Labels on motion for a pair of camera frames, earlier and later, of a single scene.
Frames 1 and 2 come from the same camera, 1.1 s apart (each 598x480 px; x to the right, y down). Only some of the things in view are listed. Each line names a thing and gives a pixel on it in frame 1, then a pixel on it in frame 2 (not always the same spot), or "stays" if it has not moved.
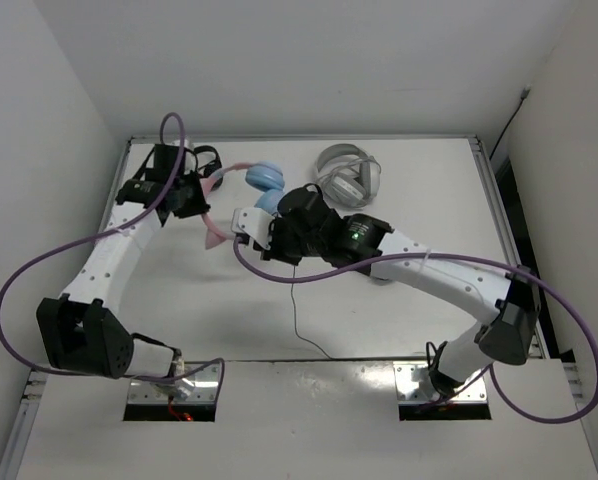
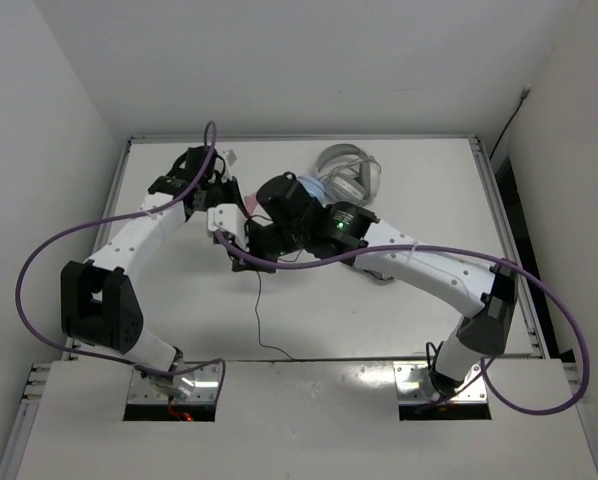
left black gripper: x=199 y=205 to x=229 y=185
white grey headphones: x=347 y=174 stays
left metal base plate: x=203 y=375 stays
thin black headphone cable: x=295 y=322 to x=265 y=346
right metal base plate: x=414 y=384 stays
